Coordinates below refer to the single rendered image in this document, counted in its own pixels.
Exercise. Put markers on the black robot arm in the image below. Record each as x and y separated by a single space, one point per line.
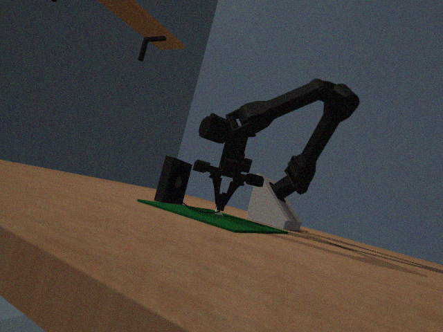
340 102

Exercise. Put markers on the green circuit board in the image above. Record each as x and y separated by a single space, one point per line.
220 219

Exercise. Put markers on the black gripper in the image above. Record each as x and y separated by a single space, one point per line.
216 173

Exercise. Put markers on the black cable with plug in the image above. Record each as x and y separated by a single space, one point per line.
220 205

